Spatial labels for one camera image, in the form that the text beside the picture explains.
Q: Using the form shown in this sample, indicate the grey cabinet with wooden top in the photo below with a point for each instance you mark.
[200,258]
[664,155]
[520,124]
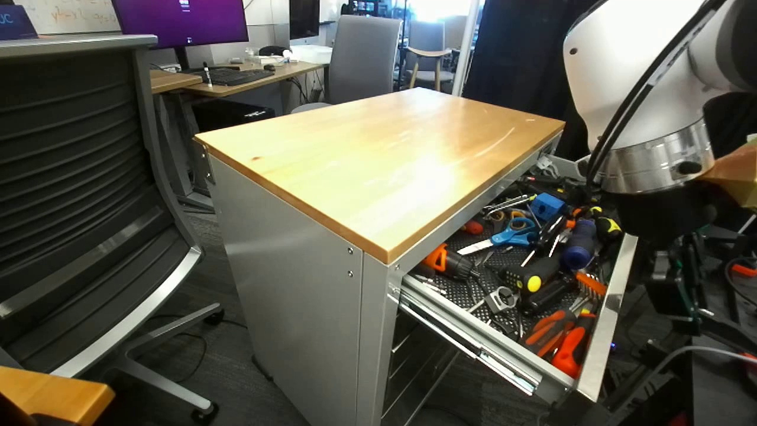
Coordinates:
[379,157]

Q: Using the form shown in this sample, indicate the wooden frame chair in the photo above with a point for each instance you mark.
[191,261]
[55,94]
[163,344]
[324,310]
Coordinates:
[430,53]

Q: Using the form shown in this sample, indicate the grey metal tool drawer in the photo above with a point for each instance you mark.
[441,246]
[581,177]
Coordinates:
[606,332]

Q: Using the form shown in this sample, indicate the black keyboard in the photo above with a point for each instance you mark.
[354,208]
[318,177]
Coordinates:
[238,75]

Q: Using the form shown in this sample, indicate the light wooden board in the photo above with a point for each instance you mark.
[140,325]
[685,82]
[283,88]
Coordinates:
[48,392]

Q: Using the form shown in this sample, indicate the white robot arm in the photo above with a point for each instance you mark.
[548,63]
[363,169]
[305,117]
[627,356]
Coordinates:
[631,62]

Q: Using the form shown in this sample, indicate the yellow black grip screwdriver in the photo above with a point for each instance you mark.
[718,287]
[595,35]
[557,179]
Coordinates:
[606,227]

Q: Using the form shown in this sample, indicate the stubby yellow black screwdriver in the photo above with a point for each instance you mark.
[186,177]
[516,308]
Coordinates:
[535,280]

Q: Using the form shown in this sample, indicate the stubby black orange screwdriver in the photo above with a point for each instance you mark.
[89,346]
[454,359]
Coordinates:
[439,258]

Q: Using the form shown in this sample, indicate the blue plastic box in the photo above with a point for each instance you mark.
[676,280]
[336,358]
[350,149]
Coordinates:
[548,205]

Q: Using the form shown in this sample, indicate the grey upholstered chair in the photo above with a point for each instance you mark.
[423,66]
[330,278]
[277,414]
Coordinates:
[363,55]

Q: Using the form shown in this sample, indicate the light wooden block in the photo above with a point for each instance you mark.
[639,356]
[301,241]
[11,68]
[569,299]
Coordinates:
[742,177]

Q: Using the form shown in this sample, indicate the wooden office desk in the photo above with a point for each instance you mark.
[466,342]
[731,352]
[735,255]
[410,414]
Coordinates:
[238,85]

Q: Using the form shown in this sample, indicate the purple screen monitor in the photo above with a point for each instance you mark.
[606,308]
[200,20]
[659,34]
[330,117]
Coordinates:
[180,20]

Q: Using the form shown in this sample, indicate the blue screen laptop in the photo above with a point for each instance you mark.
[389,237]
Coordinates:
[16,21]

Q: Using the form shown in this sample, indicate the black mesh office chair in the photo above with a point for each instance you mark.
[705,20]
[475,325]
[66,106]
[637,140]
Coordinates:
[71,157]

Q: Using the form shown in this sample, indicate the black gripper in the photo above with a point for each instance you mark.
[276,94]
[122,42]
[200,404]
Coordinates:
[664,214]

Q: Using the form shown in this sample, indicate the black hanging fabric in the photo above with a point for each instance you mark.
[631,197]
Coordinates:
[512,62]

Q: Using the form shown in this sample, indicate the dark monitor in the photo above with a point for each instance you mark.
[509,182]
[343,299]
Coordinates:
[303,16]

